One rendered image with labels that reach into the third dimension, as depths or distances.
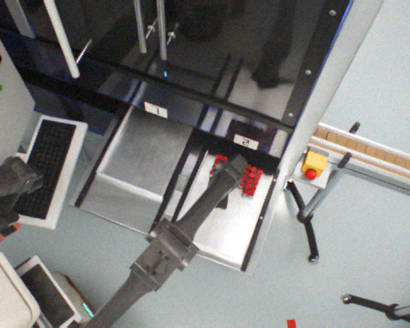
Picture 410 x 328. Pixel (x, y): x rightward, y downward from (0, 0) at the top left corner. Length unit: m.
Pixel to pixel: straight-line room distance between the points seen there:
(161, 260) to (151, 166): 0.79
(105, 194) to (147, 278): 0.79
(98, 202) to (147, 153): 0.26
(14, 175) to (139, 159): 0.63
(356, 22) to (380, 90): 2.14
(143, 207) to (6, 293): 0.65
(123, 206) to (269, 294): 1.12
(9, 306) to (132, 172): 0.74
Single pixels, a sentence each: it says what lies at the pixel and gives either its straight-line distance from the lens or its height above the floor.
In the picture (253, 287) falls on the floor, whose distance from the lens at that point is 2.55.
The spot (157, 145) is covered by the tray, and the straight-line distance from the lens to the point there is 1.79.
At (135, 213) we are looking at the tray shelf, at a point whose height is 0.88.
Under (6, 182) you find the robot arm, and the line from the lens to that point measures 1.24.
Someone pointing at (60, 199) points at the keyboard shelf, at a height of 0.80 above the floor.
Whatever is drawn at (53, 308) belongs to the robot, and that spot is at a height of 1.04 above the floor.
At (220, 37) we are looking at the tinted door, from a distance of 1.26.
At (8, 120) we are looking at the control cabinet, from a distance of 1.86.
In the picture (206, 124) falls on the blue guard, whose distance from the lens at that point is 1.65.
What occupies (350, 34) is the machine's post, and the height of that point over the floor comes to 1.68.
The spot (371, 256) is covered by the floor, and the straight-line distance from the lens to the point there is 2.74.
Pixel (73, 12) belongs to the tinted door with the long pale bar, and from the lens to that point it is 1.48.
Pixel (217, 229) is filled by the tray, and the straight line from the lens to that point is 1.68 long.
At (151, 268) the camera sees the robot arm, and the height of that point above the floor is 1.51.
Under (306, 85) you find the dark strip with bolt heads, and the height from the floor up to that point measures 1.44.
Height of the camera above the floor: 2.49
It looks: 66 degrees down
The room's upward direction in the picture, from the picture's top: 6 degrees clockwise
